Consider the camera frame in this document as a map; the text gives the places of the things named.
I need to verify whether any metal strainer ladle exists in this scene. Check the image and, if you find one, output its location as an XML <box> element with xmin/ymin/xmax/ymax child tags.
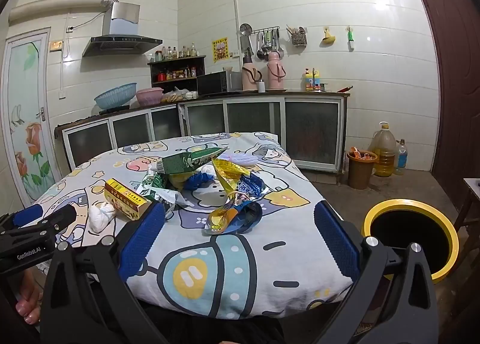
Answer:
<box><xmin>239</xmin><ymin>23</ymin><xmax>254</xmax><ymax>56</ymax></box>

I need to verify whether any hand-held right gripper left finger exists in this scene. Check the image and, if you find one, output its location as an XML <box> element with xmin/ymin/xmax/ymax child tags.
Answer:
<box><xmin>39</xmin><ymin>200</ymin><xmax>169</xmax><ymax>344</ymax></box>

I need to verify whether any brown plastic waste bin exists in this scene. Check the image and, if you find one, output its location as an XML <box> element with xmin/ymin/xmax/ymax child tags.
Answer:
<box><xmin>347</xmin><ymin>147</ymin><xmax>379</xmax><ymax>190</ymax></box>

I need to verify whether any cartoon printed blanket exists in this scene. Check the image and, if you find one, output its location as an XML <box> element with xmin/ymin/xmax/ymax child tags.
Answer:
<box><xmin>28</xmin><ymin>130</ymin><xmax>355</xmax><ymax>320</ymax></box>

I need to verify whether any yellow wall poster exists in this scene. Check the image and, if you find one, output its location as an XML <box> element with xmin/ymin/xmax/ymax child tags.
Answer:
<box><xmin>212</xmin><ymin>37</ymin><xmax>229</xmax><ymax>64</ymax></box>

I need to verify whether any large cooking oil jug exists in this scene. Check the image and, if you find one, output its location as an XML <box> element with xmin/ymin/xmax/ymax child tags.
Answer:
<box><xmin>371</xmin><ymin>122</ymin><xmax>397</xmax><ymax>177</ymax></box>

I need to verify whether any dark blue packet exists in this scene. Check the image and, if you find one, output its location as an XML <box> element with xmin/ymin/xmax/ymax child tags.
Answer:
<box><xmin>229</xmin><ymin>202</ymin><xmax>263</xmax><ymax>234</ymax></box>

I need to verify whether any kitchen cabinet with glass doors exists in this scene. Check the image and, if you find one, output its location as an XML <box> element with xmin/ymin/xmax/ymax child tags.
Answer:
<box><xmin>54</xmin><ymin>91</ymin><xmax>351</xmax><ymax>183</ymax></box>

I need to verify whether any white exhaust duct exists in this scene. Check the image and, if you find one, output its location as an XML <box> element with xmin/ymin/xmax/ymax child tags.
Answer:
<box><xmin>8</xmin><ymin>0</ymin><xmax>120</xmax><ymax>23</ymax></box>

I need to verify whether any person's left hand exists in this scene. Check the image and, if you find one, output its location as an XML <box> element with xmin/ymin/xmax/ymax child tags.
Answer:
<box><xmin>15</xmin><ymin>267</ymin><xmax>44</xmax><ymax>326</ymax></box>

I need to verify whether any blue and white packet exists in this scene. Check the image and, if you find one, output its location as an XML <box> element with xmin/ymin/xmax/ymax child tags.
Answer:
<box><xmin>237</xmin><ymin>175</ymin><xmax>271</xmax><ymax>203</ymax></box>

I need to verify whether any flower painted glass door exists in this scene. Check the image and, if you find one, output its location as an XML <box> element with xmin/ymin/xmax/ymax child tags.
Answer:
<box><xmin>0</xmin><ymin>27</ymin><xmax>62</xmax><ymax>210</ymax></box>

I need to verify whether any white tissue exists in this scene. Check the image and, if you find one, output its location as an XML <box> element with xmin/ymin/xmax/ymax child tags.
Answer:
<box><xmin>88</xmin><ymin>202</ymin><xmax>116</xmax><ymax>234</ymax></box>

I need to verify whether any yellow and red carton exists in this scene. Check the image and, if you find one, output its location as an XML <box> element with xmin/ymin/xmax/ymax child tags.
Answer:
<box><xmin>104</xmin><ymin>178</ymin><xmax>152</xmax><ymax>221</ymax></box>

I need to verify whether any dark wooden spice shelf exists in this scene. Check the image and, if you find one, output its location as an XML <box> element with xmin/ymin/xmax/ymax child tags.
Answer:
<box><xmin>147</xmin><ymin>55</ymin><xmax>207</xmax><ymax>92</ymax></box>

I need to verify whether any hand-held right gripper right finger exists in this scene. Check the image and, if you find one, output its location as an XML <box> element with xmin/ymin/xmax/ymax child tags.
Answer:
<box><xmin>314</xmin><ymin>202</ymin><xmax>440</xmax><ymax>344</ymax></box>

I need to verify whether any steel range hood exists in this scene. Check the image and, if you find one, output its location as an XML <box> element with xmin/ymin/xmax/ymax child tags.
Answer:
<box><xmin>82</xmin><ymin>2</ymin><xmax>164</xmax><ymax>58</ymax></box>

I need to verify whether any pink plastic basin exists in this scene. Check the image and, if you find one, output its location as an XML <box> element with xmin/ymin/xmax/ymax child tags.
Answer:
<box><xmin>136</xmin><ymin>87</ymin><xmax>164</xmax><ymax>107</ymax></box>

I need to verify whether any yellow-rimmed black bin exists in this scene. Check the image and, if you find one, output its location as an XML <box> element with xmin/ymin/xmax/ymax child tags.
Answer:
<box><xmin>362</xmin><ymin>199</ymin><xmax>460</xmax><ymax>285</ymax></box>

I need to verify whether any blue liquid bottle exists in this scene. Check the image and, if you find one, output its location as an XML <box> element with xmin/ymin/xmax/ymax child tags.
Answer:
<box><xmin>394</xmin><ymin>139</ymin><xmax>408</xmax><ymax>175</ymax></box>

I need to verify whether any yellow foil wrapper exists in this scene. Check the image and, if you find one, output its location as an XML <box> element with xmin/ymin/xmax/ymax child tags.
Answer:
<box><xmin>211</xmin><ymin>159</ymin><xmax>251</xmax><ymax>195</ymax></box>

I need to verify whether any row of condiment bottles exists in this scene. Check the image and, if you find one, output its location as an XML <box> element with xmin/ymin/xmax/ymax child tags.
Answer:
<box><xmin>154</xmin><ymin>43</ymin><xmax>197</xmax><ymax>61</ymax></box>

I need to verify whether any black microwave oven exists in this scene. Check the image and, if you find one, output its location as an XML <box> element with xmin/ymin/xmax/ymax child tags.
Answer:
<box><xmin>196</xmin><ymin>70</ymin><xmax>242</xmax><ymax>96</ymax></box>

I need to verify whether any small yellow wrapper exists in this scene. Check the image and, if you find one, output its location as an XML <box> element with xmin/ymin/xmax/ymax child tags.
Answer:
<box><xmin>204</xmin><ymin>202</ymin><xmax>248</xmax><ymax>236</ymax></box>

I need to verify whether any large green snack packet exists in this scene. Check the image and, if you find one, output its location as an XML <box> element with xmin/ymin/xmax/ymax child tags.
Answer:
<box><xmin>155</xmin><ymin>147</ymin><xmax>229</xmax><ymax>176</ymax></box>

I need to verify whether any green and white packet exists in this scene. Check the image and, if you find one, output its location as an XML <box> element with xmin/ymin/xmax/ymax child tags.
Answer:
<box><xmin>135</xmin><ymin>173</ymin><xmax>196</xmax><ymax>210</ymax></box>

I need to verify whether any bag of buns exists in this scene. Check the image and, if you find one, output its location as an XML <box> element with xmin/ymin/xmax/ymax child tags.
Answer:
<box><xmin>161</xmin><ymin>87</ymin><xmax>198</xmax><ymax>103</ymax></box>

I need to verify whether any wall chopstick holder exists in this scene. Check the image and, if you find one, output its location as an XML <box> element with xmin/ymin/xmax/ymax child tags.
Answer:
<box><xmin>286</xmin><ymin>25</ymin><xmax>308</xmax><ymax>46</ymax></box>

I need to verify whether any blue crumpled plastic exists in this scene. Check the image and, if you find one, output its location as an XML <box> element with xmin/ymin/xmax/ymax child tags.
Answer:
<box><xmin>183</xmin><ymin>172</ymin><xmax>217</xmax><ymax>192</ymax></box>

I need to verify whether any hanging utensil rack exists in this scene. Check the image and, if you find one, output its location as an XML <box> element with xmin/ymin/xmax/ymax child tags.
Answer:
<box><xmin>249</xmin><ymin>26</ymin><xmax>282</xmax><ymax>60</ymax></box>

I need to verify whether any maroon door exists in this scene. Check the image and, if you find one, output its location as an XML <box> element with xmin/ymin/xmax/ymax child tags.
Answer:
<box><xmin>399</xmin><ymin>0</ymin><xmax>480</xmax><ymax>210</ymax></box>

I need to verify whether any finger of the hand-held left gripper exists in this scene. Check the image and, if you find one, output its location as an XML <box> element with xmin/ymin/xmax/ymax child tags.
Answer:
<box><xmin>0</xmin><ymin>203</ymin><xmax>44</xmax><ymax>231</ymax></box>
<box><xmin>11</xmin><ymin>203</ymin><xmax>78</xmax><ymax>244</ymax></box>

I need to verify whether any blue plastic basket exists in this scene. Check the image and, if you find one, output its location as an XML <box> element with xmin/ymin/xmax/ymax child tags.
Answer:
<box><xmin>94</xmin><ymin>82</ymin><xmax>137</xmax><ymax>110</ymax></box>

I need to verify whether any small white-topped table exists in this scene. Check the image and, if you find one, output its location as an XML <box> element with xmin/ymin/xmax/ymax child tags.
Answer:
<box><xmin>452</xmin><ymin>178</ymin><xmax>480</xmax><ymax>243</ymax></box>

